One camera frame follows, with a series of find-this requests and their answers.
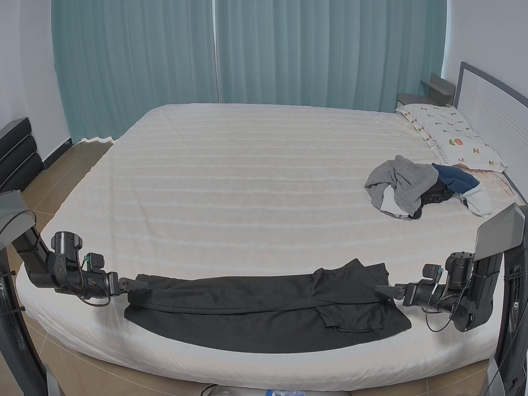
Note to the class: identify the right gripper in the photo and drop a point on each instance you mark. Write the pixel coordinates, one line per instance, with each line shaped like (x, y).
(420, 295)

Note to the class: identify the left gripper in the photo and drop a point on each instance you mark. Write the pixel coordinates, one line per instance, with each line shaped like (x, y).
(101, 283)

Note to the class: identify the black T-shirt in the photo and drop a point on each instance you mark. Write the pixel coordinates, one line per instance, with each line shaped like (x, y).
(268, 303)

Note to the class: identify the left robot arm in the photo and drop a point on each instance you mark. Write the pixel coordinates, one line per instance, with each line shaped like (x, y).
(41, 266)

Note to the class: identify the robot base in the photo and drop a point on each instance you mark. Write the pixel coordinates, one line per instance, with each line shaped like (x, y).
(284, 391)

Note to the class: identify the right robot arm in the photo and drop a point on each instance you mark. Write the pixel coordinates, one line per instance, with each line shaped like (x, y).
(482, 287)

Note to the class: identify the pile of clothes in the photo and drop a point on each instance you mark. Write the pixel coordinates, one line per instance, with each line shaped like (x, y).
(408, 180)

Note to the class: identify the bed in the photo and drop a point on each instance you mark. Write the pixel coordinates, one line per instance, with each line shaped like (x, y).
(247, 180)

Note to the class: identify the white printed pillow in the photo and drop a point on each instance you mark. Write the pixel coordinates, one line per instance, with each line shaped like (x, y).
(449, 134)

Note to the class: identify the black chest of drawers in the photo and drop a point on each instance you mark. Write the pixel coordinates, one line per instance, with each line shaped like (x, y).
(16, 159)

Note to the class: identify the grey bedside table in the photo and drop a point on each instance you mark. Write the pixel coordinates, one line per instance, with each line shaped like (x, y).
(433, 91)

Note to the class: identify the blue-green curtain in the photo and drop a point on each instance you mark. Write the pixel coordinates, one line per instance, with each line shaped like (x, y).
(330, 35)
(136, 56)

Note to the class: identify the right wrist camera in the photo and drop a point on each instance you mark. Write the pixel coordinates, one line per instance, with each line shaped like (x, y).
(433, 272)

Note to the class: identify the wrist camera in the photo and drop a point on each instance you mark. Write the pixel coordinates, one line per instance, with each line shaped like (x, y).
(95, 262)
(433, 272)

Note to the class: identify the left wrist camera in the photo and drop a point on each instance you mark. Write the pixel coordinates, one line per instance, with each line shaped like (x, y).
(95, 262)

